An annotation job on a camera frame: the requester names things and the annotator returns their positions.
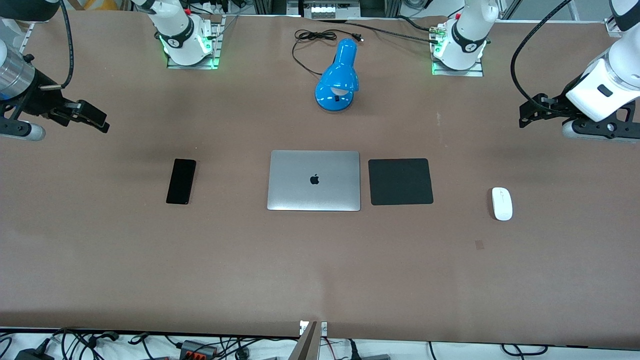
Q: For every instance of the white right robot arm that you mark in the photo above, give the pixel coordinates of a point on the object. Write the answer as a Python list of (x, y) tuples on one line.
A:
[(177, 30)]

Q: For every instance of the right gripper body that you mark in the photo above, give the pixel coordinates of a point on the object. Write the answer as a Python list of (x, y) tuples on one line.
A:
[(39, 99)]

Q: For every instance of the black power adapter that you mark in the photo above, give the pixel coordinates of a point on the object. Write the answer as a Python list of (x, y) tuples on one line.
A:
[(32, 355)]

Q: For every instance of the silver closed laptop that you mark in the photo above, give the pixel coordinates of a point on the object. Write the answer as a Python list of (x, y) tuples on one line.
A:
[(314, 181)]

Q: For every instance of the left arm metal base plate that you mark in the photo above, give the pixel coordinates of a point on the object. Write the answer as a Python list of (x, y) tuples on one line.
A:
[(475, 71)]

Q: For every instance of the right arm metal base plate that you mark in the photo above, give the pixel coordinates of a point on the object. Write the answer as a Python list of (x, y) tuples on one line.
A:
[(216, 50)]

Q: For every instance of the white power strip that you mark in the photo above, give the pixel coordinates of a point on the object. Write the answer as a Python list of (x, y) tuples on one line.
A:
[(327, 11)]

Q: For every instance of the blue desk lamp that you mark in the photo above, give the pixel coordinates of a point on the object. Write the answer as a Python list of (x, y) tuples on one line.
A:
[(338, 80)]

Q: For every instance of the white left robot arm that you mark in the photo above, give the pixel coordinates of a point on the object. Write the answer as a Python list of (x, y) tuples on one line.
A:
[(467, 35)]

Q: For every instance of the white computer mouse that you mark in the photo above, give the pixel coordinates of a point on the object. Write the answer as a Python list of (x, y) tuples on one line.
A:
[(502, 204)]

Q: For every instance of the black orange connector block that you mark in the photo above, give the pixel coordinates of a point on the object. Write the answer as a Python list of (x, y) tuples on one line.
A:
[(197, 350)]

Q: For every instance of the black smartphone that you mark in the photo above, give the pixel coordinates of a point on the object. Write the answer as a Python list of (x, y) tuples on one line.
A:
[(181, 181)]

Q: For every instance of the black mouse pad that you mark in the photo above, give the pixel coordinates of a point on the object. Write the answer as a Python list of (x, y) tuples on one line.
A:
[(400, 181)]

